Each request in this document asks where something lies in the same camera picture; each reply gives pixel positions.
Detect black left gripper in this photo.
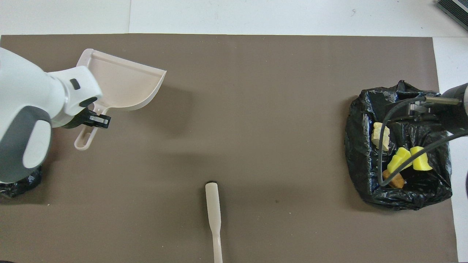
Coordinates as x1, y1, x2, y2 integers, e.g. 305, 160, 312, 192
62, 109, 111, 129

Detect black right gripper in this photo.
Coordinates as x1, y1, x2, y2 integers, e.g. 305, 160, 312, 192
409, 87, 462, 136

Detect beige plastic dustpan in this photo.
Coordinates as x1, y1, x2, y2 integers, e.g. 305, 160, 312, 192
74, 49, 167, 151

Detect yellow sponge piece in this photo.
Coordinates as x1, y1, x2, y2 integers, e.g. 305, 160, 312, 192
410, 146, 433, 171
387, 147, 414, 175

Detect pale bread piece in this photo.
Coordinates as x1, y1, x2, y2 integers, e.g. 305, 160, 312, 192
371, 122, 391, 152

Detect brown bread roll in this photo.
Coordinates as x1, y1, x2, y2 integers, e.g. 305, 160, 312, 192
382, 169, 405, 189

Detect beige hand brush black bristles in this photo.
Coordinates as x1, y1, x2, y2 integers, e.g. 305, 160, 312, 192
205, 181, 223, 263

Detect left black trash bag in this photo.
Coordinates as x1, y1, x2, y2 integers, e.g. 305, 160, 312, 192
345, 80, 453, 210

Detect black bag with pink bin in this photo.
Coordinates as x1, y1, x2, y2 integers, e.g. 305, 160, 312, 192
0, 166, 42, 198

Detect black ribbed device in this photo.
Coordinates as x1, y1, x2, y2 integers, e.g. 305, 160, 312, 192
437, 0, 468, 31

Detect brown table mat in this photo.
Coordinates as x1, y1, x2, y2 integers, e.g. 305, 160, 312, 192
0, 34, 459, 263

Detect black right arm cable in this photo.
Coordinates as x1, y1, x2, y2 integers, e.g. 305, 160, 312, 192
378, 95, 468, 187

